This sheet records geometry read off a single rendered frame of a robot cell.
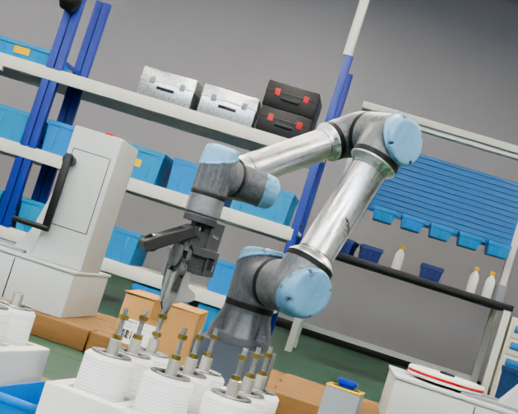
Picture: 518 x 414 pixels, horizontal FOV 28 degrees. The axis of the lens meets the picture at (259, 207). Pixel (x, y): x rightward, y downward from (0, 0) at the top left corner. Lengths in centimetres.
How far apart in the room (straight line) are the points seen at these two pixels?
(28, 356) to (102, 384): 36
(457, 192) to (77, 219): 434
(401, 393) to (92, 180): 141
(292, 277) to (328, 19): 838
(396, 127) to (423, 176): 550
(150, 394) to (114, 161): 224
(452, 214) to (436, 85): 280
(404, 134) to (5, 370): 101
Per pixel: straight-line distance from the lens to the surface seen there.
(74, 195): 403
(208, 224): 211
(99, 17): 745
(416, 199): 781
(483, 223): 785
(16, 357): 216
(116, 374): 189
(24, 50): 697
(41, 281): 398
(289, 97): 661
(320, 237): 229
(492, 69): 1050
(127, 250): 660
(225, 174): 212
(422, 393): 383
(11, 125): 691
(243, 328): 235
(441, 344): 1020
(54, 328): 388
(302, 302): 225
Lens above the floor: 48
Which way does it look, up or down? 3 degrees up
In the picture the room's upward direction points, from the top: 18 degrees clockwise
